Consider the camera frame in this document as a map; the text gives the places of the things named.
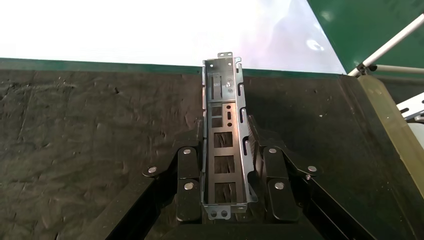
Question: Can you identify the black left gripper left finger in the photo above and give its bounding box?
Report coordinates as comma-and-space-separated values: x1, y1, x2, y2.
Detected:
77, 115, 205, 240

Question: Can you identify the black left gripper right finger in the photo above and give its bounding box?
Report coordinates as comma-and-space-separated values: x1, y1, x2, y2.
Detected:
246, 114, 375, 240

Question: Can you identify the black container tray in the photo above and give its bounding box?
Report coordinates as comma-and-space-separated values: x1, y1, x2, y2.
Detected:
0, 57, 424, 240

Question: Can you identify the long silver channel bracket part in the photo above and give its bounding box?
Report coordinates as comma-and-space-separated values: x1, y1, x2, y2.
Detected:
200, 51, 259, 221

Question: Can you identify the white pipe trolley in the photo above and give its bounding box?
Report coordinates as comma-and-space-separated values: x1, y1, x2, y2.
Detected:
347, 13, 424, 78

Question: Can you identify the white slotted metal shelf rack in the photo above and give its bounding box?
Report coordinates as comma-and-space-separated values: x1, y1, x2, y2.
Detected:
396, 92, 424, 122

